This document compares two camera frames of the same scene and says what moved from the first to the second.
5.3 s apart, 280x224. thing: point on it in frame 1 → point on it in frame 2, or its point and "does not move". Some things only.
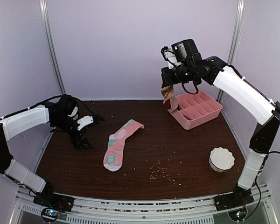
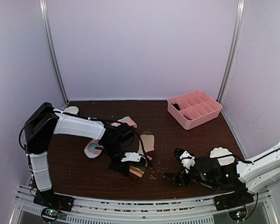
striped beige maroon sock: (170, 100) → (146, 148)
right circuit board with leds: (237, 215) does not move
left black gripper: (78, 144) → (121, 167)
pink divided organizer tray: (195, 109) does not move
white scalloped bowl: (221, 159) does not move
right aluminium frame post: (236, 32) does not move
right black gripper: (166, 80) → (174, 179)
